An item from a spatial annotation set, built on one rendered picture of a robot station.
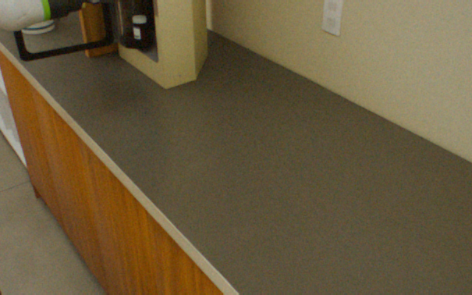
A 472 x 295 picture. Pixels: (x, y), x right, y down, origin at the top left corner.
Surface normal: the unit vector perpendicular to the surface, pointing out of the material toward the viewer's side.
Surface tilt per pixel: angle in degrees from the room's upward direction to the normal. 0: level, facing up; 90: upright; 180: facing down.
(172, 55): 90
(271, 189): 0
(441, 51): 90
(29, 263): 0
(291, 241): 0
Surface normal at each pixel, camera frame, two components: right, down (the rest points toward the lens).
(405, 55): -0.80, 0.32
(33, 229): 0.00, -0.84
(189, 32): 0.60, 0.44
